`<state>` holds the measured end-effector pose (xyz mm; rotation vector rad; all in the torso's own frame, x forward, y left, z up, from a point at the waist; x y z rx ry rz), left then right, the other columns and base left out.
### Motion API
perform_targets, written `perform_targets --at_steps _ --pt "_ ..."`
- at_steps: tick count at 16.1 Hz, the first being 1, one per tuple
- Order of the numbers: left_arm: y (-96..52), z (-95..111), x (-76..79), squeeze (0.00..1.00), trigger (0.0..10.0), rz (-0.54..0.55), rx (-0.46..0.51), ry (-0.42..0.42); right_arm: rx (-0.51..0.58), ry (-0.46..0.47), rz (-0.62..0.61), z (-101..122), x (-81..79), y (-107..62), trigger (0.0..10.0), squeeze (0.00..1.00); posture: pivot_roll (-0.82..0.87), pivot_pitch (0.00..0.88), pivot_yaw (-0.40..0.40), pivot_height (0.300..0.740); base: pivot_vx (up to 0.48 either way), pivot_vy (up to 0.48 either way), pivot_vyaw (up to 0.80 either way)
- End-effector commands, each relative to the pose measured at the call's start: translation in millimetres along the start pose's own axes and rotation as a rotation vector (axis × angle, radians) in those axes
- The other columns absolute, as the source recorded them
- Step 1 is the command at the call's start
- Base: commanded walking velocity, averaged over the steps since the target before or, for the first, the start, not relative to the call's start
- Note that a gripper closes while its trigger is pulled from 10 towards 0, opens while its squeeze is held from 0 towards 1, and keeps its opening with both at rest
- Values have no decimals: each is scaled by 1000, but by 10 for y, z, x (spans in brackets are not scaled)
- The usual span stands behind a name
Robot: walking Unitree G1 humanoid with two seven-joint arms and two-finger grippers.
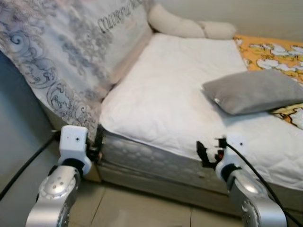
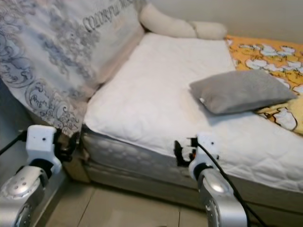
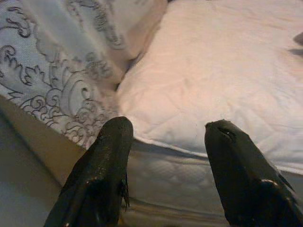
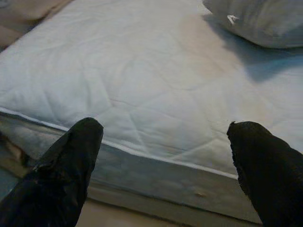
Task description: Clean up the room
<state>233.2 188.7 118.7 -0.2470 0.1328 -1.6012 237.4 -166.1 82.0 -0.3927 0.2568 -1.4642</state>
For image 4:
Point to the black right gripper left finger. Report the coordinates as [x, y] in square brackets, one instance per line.
[54, 179]

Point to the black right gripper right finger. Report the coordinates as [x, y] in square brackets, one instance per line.
[272, 177]

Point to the white quilted mattress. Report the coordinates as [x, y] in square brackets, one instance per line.
[142, 71]

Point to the grey pillow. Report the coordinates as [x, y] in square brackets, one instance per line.
[260, 21]

